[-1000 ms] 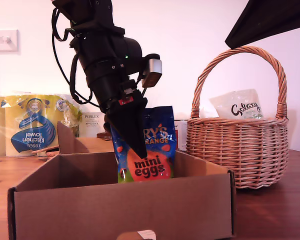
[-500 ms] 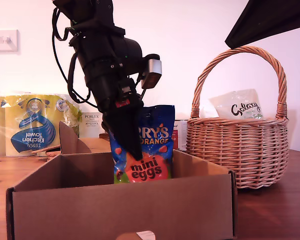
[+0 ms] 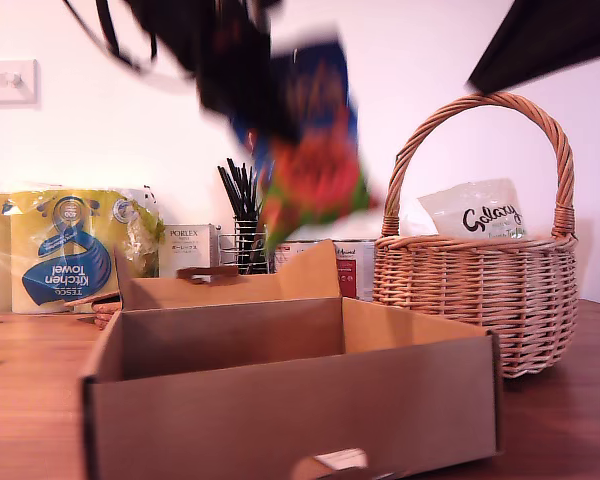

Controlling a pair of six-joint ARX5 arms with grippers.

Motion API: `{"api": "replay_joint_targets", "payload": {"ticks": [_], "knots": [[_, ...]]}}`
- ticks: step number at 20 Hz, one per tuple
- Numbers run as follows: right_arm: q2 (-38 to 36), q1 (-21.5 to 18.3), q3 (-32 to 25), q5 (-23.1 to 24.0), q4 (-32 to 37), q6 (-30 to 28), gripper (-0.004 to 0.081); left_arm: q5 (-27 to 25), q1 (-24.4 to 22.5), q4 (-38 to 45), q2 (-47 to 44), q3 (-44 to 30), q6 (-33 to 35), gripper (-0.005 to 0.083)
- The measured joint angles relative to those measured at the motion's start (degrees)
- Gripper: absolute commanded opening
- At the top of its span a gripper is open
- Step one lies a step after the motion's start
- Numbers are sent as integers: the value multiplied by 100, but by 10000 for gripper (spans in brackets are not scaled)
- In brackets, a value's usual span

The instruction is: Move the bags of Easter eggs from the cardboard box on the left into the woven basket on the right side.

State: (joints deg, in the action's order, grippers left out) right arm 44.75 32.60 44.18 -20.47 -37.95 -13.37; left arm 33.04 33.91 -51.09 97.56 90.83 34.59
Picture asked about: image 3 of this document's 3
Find blue Terry's orange egg bag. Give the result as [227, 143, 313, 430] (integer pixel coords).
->
[228, 27, 381, 251]

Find brown cardboard box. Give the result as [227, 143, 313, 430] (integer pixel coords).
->
[63, 238, 504, 480]

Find white Porlex box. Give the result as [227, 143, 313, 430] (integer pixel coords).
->
[158, 223, 220, 279]

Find woven wicker basket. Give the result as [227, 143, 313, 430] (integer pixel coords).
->
[372, 91, 579, 379]

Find black sticks bundle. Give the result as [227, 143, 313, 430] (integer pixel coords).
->
[217, 158, 269, 221]

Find red label tin can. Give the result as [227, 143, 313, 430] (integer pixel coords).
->
[333, 240, 379, 301]

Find yellow kitchen towel pack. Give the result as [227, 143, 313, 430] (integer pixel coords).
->
[0, 185, 164, 315]

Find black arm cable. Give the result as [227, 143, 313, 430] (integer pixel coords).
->
[62, 0, 159, 74]

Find chrome wire utensil holder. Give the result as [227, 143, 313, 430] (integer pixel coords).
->
[218, 219, 272, 276]

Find white wall light switch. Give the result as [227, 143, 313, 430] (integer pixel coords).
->
[0, 58, 39, 109]

